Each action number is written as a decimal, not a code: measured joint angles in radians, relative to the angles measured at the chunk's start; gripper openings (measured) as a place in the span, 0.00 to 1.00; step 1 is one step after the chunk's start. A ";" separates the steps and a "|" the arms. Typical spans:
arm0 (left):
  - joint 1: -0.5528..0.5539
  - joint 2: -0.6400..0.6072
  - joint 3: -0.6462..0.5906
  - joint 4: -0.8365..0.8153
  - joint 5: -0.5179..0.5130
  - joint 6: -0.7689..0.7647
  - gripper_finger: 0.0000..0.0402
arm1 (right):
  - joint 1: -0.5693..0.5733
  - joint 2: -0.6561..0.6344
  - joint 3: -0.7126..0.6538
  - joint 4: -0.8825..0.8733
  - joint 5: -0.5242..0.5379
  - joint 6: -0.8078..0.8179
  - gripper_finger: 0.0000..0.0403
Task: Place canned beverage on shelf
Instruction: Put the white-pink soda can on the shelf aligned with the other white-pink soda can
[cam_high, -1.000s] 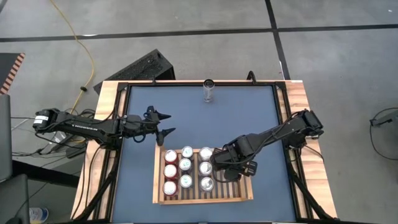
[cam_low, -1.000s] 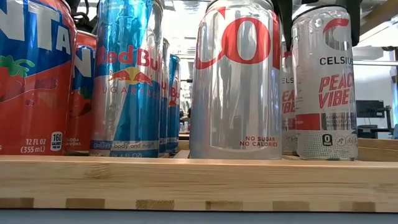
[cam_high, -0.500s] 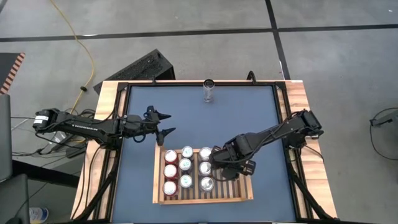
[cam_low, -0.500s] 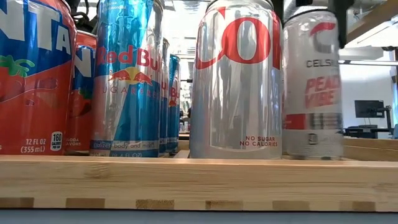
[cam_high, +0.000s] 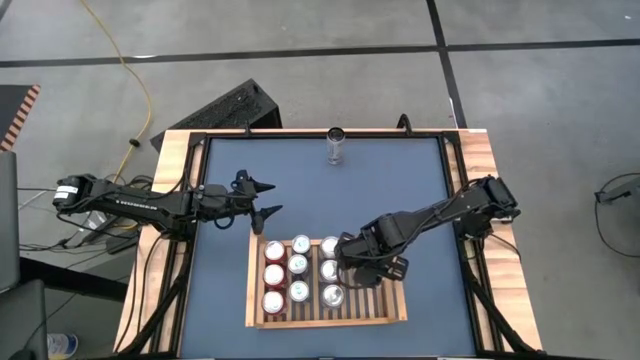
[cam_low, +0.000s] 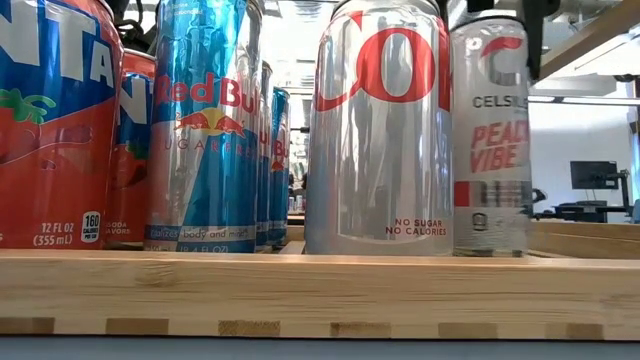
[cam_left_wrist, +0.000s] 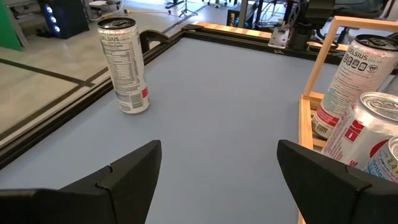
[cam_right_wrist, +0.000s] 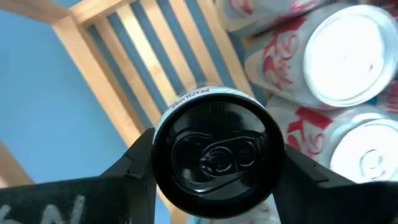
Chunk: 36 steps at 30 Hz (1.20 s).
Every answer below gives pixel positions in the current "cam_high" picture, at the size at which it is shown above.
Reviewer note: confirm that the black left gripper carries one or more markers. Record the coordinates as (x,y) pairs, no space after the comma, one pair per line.
(220,202)

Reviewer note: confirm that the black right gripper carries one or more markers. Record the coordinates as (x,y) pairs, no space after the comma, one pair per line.
(367,250)

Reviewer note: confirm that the silver Diet Coke can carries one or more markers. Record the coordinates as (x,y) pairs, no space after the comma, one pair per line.
(327,246)
(328,270)
(332,296)

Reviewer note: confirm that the red Fanta strawberry can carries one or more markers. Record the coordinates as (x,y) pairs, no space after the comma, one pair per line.
(274,275)
(274,251)
(273,302)

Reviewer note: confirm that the blue silver Red Bull can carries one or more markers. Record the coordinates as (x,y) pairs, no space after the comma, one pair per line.
(298,263)
(301,244)
(299,291)

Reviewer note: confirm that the white can with black lid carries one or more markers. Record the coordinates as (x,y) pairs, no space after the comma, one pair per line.
(336,145)

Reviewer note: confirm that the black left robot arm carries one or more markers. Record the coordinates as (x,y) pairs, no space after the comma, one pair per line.
(130,202)

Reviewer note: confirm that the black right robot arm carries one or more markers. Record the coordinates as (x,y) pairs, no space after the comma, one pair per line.
(450,207)

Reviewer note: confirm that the slatted wooden shelf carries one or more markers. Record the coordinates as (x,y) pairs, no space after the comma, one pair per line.
(325,324)

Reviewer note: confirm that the black table clamp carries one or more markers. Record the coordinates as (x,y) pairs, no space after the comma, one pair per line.
(404,123)
(247,131)

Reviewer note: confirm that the black mesh computer case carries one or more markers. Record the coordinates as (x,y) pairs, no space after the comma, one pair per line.
(225,110)

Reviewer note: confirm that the blue table mat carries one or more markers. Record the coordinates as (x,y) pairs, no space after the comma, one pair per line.
(225,310)

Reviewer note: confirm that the black base bar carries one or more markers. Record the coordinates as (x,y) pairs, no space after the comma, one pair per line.
(75,282)

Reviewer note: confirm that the white blue bottle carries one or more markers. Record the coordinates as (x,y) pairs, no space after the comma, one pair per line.
(62,345)

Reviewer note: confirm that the hazard-striped black floor mat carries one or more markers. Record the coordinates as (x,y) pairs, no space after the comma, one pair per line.
(12,110)

